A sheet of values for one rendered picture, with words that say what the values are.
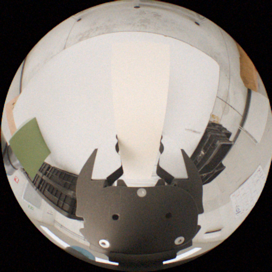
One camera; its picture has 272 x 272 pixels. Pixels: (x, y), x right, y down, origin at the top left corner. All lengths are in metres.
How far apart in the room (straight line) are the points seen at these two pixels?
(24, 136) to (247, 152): 2.96
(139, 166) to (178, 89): 0.16
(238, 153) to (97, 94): 2.71
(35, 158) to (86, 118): 0.32
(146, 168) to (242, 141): 2.57
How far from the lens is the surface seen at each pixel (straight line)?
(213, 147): 0.67
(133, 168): 0.16
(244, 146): 2.61
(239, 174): 2.71
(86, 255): 0.27
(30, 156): 0.43
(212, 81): 0.23
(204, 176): 1.27
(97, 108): 0.17
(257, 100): 2.58
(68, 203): 0.45
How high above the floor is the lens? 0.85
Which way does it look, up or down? 57 degrees down
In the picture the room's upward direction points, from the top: 180 degrees counter-clockwise
